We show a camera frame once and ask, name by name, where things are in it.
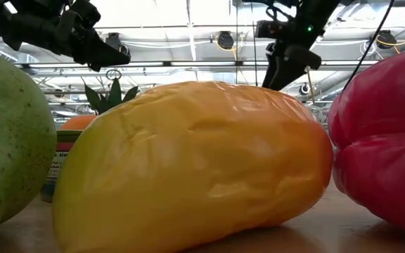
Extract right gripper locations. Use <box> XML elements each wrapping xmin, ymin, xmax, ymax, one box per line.
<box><xmin>261</xmin><ymin>37</ymin><xmax>322</xmax><ymax>91</ymax></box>

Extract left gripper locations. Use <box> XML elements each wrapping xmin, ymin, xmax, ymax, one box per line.
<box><xmin>0</xmin><ymin>0</ymin><xmax>131</xmax><ymax>73</ymax></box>

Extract potted plant white pot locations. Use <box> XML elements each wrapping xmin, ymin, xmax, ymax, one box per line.
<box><xmin>82</xmin><ymin>77</ymin><xmax>140</xmax><ymax>116</ymax></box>

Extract red bell pepper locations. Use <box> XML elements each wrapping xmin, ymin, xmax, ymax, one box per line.
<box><xmin>327</xmin><ymin>47</ymin><xmax>405</xmax><ymax>240</ymax></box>

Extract silver tin can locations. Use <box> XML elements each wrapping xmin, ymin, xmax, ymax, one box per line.
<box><xmin>39</xmin><ymin>129</ymin><xmax>84</xmax><ymax>203</ymax></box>

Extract yellow orange mango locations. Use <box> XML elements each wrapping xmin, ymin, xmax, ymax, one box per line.
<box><xmin>51</xmin><ymin>80</ymin><xmax>334</xmax><ymax>253</ymax></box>

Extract green pear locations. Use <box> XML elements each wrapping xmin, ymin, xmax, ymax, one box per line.
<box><xmin>0</xmin><ymin>44</ymin><xmax>58</xmax><ymax>247</ymax></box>

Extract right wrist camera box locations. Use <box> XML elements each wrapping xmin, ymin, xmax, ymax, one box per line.
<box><xmin>254</xmin><ymin>19</ymin><xmax>295</xmax><ymax>40</ymax></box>

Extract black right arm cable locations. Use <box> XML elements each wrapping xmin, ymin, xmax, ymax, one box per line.
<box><xmin>341</xmin><ymin>0</ymin><xmax>397</xmax><ymax>91</ymax></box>

